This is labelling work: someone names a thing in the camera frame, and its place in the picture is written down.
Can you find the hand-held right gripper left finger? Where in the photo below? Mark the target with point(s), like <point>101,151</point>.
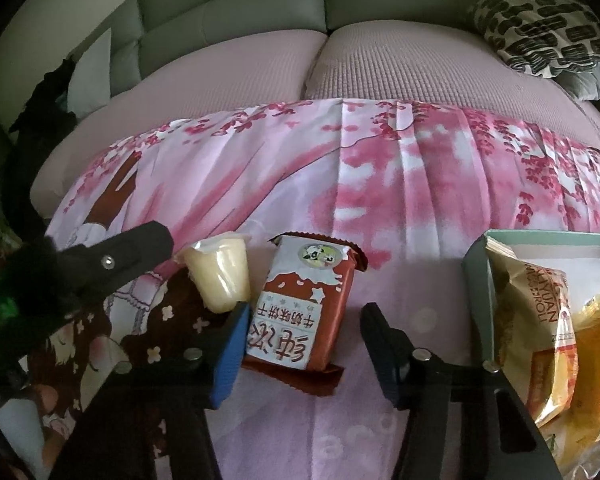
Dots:
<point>230,355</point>

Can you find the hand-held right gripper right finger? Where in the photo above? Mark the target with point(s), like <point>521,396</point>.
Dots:
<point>384,355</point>

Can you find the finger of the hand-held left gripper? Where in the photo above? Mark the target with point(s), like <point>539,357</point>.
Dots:
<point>120,255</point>

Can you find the pale yellow jelly cup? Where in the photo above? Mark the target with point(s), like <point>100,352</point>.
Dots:
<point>220,275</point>

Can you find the brown biscuit packet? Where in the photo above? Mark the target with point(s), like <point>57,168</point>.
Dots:
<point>300,310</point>

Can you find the shallow teal cardboard box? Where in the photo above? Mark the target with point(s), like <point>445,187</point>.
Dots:
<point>480,290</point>

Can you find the gold cake packet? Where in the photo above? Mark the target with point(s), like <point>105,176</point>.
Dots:
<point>535,320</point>

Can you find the black clothing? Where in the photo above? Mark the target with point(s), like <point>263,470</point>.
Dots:
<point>35,125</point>

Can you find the pink printed blanket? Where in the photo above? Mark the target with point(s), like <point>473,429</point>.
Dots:
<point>430,185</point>

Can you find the pink sofa seat cover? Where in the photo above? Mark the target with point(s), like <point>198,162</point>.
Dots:
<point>230,70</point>

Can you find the grey pillow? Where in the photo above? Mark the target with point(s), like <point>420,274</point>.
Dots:
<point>595,85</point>

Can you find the black and white patterned pillow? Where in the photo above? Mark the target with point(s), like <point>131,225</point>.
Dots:
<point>540,25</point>

